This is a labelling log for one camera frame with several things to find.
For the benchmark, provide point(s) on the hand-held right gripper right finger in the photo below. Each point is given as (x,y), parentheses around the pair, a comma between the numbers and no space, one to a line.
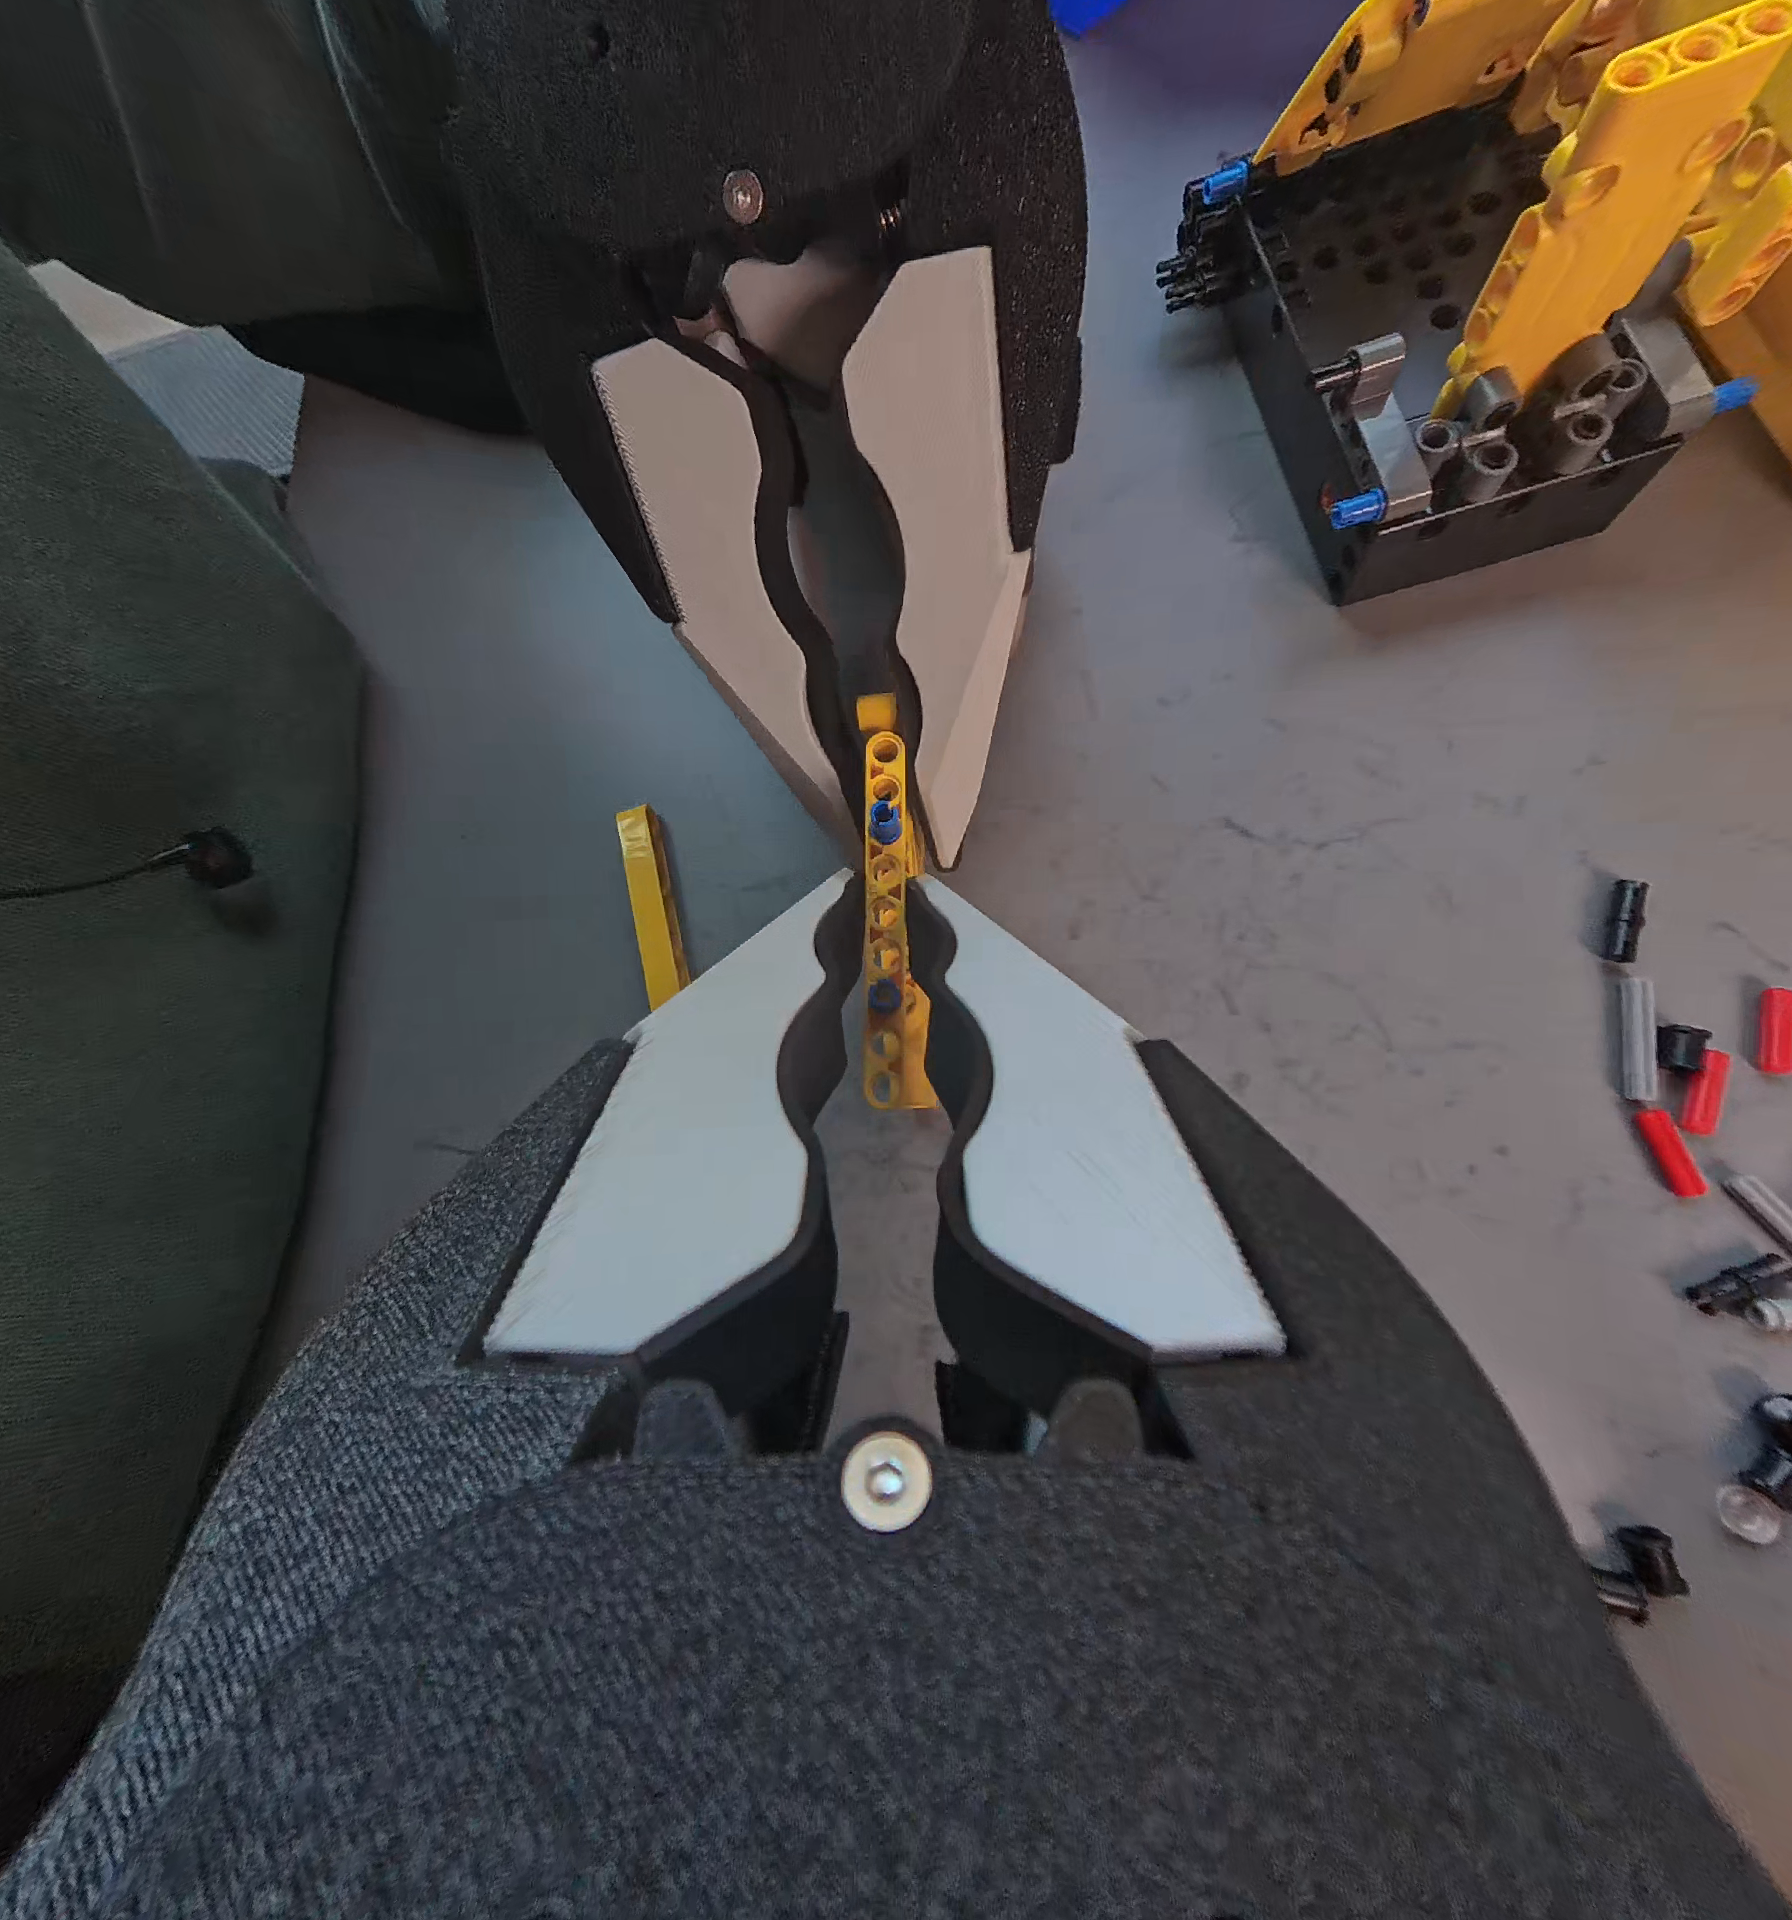
(1106,1201)

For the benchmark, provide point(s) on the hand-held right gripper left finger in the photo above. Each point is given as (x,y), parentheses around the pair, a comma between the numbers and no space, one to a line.
(658,1201)

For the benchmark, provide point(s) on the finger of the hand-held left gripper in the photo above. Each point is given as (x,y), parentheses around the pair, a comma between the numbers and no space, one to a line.
(702,510)
(956,494)

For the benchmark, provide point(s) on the yellow lego beam with blue pins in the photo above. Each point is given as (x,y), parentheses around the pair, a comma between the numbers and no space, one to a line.
(885,918)

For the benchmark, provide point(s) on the long yellow lego beam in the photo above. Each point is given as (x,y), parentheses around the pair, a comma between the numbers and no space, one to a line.
(654,901)

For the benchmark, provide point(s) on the blue lego piece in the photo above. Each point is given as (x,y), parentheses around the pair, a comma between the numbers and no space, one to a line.
(1093,13)

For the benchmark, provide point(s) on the black and yellow lego model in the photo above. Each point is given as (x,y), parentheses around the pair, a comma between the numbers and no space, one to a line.
(1438,539)

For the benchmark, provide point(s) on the pile of small lego pins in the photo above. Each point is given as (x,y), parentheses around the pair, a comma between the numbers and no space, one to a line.
(1670,1151)

